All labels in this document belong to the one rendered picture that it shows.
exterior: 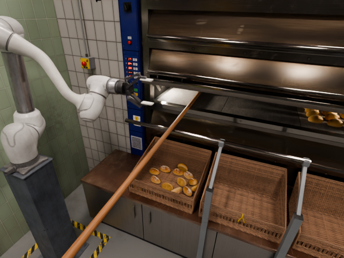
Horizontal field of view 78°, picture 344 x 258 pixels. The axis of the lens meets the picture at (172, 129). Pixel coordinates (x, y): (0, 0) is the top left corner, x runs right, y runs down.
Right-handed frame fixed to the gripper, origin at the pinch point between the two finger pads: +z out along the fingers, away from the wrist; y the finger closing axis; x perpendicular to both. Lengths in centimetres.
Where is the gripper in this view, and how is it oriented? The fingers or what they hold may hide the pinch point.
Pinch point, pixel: (150, 92)
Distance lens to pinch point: 119.3
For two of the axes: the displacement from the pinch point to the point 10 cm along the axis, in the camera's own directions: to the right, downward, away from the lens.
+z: 9.3, 2.0, -3.1
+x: -3.7, 4.5, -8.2
